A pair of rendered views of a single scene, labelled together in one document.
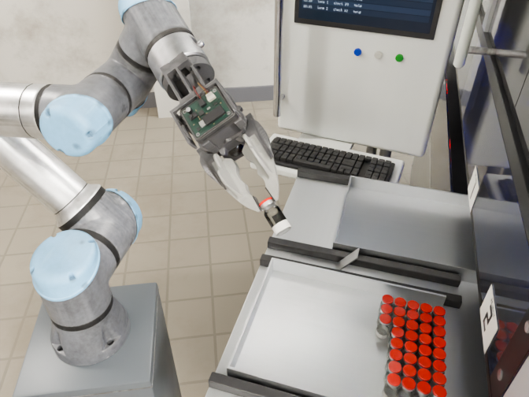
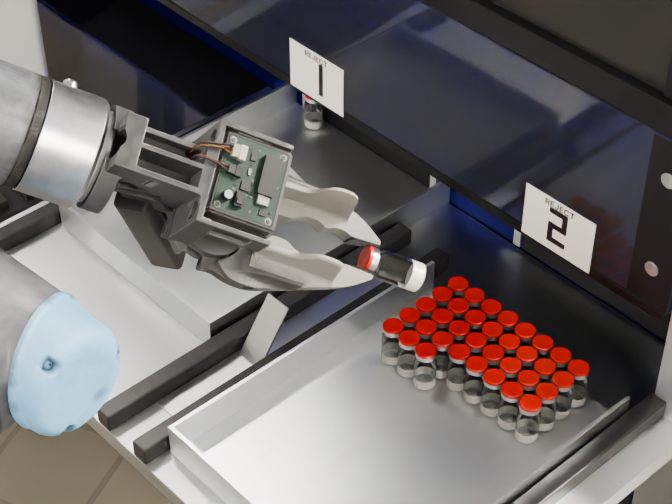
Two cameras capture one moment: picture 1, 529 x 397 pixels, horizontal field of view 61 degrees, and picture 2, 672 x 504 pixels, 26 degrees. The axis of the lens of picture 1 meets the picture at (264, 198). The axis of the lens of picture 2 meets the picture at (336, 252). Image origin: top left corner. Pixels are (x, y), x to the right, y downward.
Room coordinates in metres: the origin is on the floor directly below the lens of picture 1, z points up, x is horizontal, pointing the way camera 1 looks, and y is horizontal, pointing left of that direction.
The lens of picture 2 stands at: (0.06, 0.67, 1.91)
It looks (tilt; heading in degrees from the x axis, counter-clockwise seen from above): 41 degrees down; 301
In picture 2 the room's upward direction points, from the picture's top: straight up
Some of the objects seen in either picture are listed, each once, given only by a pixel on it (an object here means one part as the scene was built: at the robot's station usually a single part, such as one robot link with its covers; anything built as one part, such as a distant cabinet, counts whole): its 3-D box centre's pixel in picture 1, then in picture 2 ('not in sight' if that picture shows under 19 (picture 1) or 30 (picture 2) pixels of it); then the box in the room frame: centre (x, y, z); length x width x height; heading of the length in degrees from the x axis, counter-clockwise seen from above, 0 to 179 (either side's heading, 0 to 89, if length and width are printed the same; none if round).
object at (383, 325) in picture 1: (383, 326); (425, 366); (0.49, -0.21, 0.90); 0.02 x 0.02 x 0.05
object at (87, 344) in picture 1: (86, 317); not in sight; (0.56, 0.35, 0.84); 0.15 x 0.15 x 0.10
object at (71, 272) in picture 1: (72, 274); not in sight; (0.57, 0.35, 0.96); 0.13 x 0.12 x 0.14; 169
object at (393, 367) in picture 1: (395, 345); (466, 373); (0.45, -0.22, 0.90); 0.18 x 0.02 x 0.05; 163
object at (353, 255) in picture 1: (323, 255); (224, 355); (0.66, -0.12, 0.91); 0.14 x 0.03 x 0.06; 73
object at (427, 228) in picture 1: (416, 224); (256, 201); (0.77, -0.35, 0.90); 0.34 x 0.26 x 0.04; 73
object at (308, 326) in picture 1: (343, 335); (400, 425); (0.48, -0.14, 0.90); 0.34 x 0.26 x 0.04; 73
